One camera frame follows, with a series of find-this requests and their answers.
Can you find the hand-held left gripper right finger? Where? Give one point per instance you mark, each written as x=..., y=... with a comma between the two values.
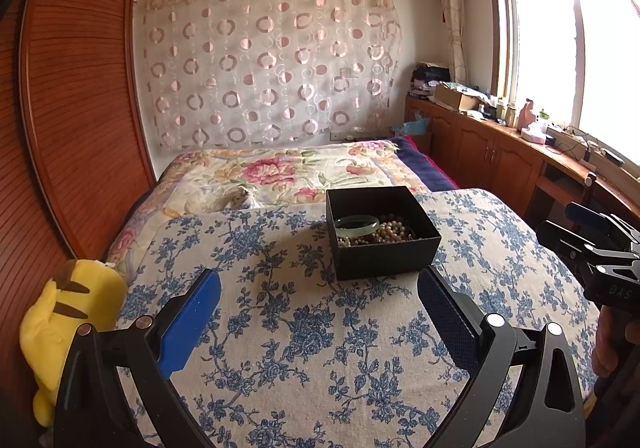
x=447, y=323

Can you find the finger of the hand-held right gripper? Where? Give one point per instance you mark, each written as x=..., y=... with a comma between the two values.
x=565, y=238
x=595, y=218

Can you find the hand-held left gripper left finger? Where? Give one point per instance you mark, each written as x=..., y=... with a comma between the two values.
x=192, y=323

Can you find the black square box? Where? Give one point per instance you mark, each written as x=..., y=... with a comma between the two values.
x=380, y=260

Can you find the pale green jade bangle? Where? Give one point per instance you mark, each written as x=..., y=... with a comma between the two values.
x=345, y=230

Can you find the person's right hand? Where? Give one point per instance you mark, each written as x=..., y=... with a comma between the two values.
x=612, y=343

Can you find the black chair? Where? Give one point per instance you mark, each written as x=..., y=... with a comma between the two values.
x=590, y=188

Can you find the white power strip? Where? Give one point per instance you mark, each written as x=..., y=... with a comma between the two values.
x=585, y=146

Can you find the tissue pack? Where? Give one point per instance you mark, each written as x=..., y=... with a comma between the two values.
x=534, y=136

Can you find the blue floral bedsheet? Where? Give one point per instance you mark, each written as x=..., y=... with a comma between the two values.
x=300, y=328

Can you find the pink figurine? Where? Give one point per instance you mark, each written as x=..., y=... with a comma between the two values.
x=527, y=116

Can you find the brown wooden cabinet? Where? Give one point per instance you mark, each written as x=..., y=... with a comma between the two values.
x=480, y=148

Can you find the white bottle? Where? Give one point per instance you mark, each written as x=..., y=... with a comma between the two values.
x=510, y=113

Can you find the yellow plush toy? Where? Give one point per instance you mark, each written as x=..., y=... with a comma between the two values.
x=55, y=308

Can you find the dark blue red blanket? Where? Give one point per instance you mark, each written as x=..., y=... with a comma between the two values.
x=430, y=173

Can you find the pink floral quilt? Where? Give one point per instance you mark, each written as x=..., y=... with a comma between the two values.
x=260, y=173

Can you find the cardboard box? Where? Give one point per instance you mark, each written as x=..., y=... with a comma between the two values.
x=457, y=96

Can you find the wooden framed window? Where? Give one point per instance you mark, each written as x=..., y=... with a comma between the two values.
x=565, y=38

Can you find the blue plastic bag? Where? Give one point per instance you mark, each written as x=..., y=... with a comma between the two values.
x=412, y=126

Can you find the pile of dark clothes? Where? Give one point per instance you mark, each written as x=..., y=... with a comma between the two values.
x=427, y=78

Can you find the beige window curtain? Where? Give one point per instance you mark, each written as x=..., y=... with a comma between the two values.
x=450, y=13

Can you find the sheer circle pattern curtain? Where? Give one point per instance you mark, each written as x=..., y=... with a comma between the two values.
x=265, y=68

